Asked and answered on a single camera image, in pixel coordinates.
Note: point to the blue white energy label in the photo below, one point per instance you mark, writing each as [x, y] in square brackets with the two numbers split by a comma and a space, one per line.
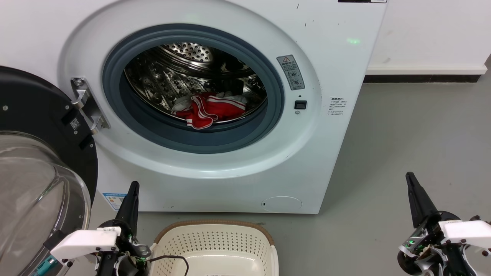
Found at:
[114, 201]

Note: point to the small printed text label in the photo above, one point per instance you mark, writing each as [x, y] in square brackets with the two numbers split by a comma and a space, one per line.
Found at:
[337, 106]

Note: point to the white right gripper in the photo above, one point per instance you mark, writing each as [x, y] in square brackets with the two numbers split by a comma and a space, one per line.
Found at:
[460, 232]

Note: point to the cream perforated laundry basket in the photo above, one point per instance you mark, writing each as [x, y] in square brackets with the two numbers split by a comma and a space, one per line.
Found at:
[215, 245]

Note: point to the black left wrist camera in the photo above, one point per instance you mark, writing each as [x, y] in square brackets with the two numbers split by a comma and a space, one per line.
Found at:
[53, 240]

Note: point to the small QR code sticker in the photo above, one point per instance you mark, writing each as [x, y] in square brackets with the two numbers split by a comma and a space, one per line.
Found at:
[75, 124]

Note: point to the red and white garment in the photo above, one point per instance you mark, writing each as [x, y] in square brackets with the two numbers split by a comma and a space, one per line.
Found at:
[215, 111]

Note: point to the silver metal door hinge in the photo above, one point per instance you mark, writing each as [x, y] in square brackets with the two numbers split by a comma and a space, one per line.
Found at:
[86, 103]

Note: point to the round white filter cover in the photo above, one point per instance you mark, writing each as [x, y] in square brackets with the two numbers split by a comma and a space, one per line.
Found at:
[282, 204]

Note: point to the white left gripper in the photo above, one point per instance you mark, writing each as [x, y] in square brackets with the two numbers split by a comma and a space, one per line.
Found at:
[88, 241]

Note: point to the teal left camera connector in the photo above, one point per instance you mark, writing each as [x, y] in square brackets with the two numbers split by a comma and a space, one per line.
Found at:
[42, 266]

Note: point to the grey rubber door gasket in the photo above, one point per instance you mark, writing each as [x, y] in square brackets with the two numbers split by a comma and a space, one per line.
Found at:
[191, 140]

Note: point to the stainless steel washing machine drum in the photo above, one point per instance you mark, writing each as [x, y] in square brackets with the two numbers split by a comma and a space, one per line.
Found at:
[165, 80]

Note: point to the grey warning sticker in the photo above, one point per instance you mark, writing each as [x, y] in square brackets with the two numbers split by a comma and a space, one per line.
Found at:
[290, 73]

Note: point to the black baseboard strip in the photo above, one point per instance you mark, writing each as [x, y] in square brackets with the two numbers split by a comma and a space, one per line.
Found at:
[422, 78]

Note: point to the white front-load washing machine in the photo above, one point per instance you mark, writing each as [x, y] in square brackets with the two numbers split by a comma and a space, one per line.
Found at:
[330, 161]

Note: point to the black door latch socket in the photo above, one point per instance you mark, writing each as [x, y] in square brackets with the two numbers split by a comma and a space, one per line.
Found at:
[300, 104]

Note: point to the black glass washer door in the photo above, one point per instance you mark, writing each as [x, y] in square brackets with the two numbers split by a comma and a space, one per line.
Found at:
[34, 115]

